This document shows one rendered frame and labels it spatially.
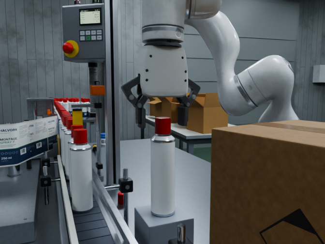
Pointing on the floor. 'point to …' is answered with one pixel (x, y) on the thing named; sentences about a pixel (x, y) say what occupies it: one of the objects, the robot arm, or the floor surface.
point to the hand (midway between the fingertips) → (162, 121)
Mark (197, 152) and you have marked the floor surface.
